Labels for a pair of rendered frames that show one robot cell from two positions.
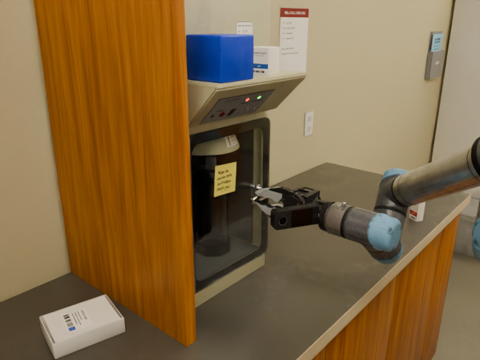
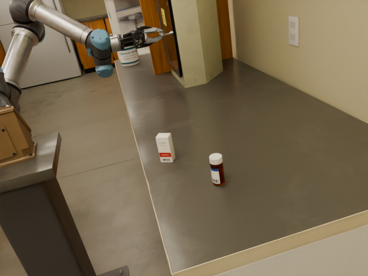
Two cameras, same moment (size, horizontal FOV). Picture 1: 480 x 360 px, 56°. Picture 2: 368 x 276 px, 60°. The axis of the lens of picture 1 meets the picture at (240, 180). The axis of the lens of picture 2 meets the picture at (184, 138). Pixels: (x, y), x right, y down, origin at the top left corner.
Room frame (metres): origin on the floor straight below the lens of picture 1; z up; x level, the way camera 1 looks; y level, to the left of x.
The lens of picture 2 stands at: (2.11, -1.26, 1.43)
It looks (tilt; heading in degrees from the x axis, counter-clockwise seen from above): 27 degrees down; 130
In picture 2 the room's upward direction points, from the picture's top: 10 degrees counter-clockwise
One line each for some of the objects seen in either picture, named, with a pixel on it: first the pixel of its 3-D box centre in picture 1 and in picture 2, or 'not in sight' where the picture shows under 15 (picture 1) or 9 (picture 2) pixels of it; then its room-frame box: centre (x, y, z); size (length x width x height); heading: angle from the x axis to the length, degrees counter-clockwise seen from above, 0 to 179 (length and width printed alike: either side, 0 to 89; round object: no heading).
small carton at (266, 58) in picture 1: (264, 60); not in sight; (1.08, -0.06, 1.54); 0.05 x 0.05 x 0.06; 56
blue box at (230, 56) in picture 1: (220, 57); not in sight; (0.97, 0.04, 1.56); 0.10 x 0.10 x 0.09; 49
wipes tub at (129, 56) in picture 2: not in sight; (128, 52); (0.47, 0.29, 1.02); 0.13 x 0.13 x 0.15
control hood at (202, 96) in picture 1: (246, 98); not in sight; (1.03, -0.01, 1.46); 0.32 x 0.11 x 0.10; 139
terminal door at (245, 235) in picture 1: (231, 203); (167, 32); (1.06, 0.02, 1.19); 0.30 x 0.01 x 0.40; 139
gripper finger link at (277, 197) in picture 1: (273, 191); (153, 30); (1.07, -0.09, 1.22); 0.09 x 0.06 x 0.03; 50
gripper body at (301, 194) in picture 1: (310, 208); (132, 40); (1.00, -0.17, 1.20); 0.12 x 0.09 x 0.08; 50
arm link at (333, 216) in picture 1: (338, 218); (115, 42); (0.94, -0.23, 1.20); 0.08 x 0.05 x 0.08; 140
